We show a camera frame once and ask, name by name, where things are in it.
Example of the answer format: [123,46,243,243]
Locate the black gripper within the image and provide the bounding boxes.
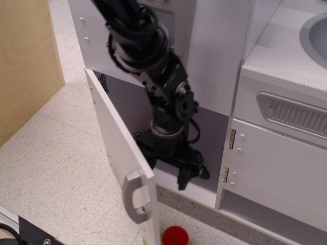
[133,132,204,190]

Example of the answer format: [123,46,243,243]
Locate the grey fridge door handle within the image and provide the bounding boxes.
[122,169,151,224]

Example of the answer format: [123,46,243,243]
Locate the white low fridge door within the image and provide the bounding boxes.
[85,68,161,244]

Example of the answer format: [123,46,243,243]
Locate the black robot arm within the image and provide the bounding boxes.
[94,1,205,190]

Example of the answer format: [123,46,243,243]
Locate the upper fridge door hinge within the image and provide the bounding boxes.
[99,74,109,93]

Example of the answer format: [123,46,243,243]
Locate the white toy fridge cabinet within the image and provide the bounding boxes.
[68,1,251,208]

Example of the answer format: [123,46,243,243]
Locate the purple toy eggplant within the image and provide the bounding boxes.
[200,167,210,179]

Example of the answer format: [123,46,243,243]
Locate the lower oven door hinge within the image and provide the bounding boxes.
[222,167,229,183]

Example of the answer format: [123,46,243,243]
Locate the red toy cup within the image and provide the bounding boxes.
[162,226,190,245]

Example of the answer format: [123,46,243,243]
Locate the grey vent grille panel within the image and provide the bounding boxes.
[256,91,326,138]

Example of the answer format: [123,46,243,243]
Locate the grey ice dispenser recess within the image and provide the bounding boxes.
[139,0,197,67]

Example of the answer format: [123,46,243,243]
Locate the white toy kitchen counter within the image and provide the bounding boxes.
[240,1,326,100]

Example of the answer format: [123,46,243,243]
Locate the plywood board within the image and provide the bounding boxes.
[1,1,64,145]

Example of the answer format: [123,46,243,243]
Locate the grey round sink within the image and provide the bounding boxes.
[299,13,326,69]

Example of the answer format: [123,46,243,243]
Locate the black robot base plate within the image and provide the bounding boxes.
[18,216,64,245]

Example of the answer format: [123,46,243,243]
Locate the black braided cable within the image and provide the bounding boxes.
[0,223,26,245]

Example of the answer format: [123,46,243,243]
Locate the aluminium frame rail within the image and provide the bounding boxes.
[0,205,19,234]

